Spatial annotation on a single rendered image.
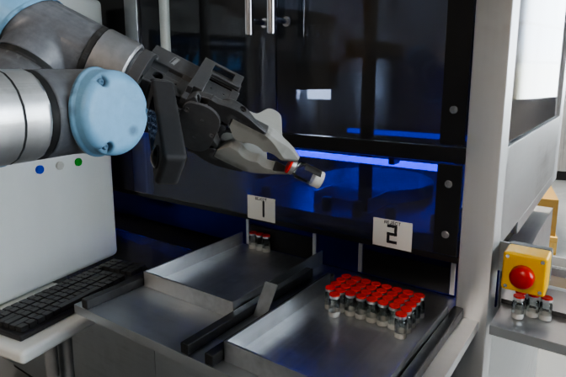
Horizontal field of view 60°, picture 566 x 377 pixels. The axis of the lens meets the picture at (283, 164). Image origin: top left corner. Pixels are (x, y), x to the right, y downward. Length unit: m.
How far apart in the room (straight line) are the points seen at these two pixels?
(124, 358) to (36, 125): 1.48
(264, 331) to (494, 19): 0.68
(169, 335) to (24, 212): 0.56
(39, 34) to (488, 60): 0.70
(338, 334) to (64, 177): 0.84
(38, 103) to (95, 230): 1.12
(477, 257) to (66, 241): 1.03
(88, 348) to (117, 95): 1.63
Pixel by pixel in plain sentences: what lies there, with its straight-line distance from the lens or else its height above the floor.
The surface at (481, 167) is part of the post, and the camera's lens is 0.95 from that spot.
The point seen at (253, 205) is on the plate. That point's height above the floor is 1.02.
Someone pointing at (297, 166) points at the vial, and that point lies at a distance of 0.58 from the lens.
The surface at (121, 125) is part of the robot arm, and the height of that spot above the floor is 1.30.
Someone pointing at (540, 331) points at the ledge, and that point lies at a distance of 1.05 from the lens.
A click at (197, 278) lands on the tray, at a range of 1.17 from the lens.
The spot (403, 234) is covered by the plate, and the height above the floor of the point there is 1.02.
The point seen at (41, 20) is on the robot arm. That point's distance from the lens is 0.59.
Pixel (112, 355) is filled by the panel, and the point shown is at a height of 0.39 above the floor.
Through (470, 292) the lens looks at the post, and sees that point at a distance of 1.03.
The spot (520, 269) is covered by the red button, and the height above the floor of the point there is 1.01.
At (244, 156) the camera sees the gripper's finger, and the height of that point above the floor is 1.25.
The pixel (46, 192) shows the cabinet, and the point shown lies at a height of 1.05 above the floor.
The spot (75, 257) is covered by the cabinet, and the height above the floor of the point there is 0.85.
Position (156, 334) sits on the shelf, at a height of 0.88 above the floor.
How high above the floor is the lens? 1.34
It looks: 10 degrees down
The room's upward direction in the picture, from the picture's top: straight up
